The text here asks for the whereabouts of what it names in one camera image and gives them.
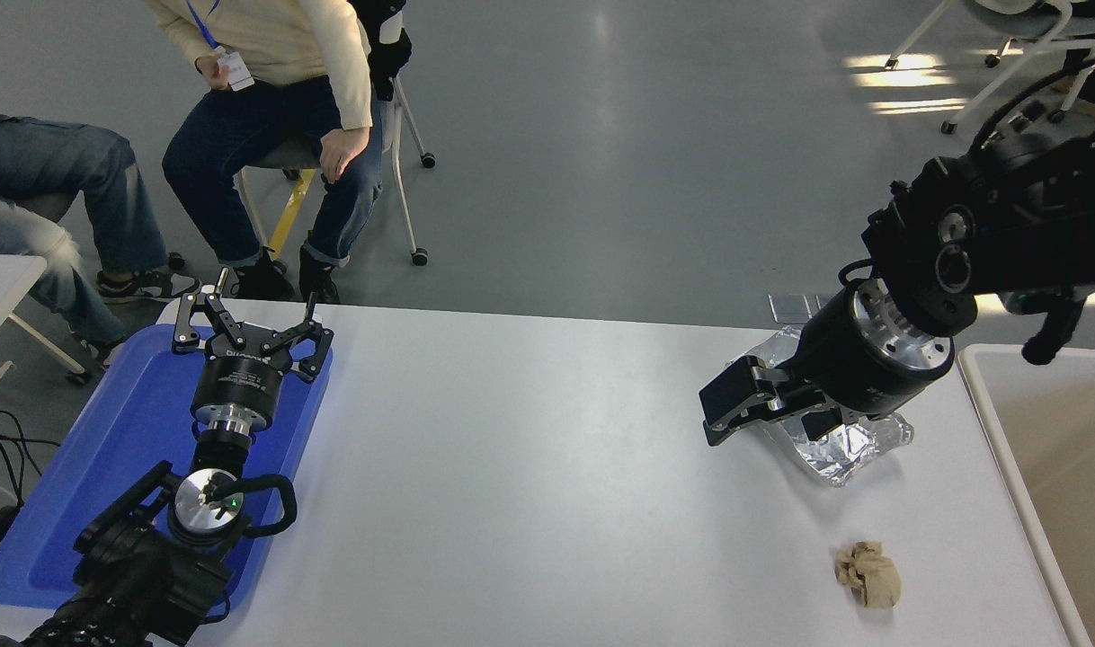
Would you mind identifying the crinkled foil tray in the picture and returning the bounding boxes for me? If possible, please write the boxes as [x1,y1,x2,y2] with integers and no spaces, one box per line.
[743,325,915,487]

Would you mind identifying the black cable with plug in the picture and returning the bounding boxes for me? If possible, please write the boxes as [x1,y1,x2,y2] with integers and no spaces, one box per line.
[0,409,63,556]

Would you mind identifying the blue plastic tray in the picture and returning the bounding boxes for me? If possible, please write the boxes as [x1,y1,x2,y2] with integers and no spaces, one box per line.
[0,323,334,610]

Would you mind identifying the crumpled tan paper ball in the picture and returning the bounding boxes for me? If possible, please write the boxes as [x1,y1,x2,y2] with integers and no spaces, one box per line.
[833,540,903,608]

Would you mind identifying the white-framed wheeled chair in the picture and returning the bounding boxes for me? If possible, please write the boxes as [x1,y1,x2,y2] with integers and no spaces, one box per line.
[885,0,1095,136]

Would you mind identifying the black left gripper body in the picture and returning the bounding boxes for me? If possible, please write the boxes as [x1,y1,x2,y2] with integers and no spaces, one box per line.
[191,349,289,425]

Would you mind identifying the person's right hand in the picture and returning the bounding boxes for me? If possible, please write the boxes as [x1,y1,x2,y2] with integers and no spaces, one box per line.
[194,52,234,91]

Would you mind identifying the grey chair with white legs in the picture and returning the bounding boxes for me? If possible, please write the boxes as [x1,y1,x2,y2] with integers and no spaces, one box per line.
[236,27,437,268]

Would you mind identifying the large pale bin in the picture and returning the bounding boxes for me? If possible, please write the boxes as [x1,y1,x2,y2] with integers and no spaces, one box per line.
[958,341,1095,647]

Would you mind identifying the person's left hand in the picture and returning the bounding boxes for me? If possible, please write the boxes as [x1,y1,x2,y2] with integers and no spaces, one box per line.
[319,126,371,183]

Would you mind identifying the grey chair with castors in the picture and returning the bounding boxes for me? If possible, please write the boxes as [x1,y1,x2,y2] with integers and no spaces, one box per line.
[8,193,187,387]

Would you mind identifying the black jacket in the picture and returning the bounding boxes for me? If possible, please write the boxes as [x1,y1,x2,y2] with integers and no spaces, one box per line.
[350,0,414,102]

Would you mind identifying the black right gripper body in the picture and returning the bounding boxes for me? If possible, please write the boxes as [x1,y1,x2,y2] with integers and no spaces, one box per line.
[786,289,953,419]

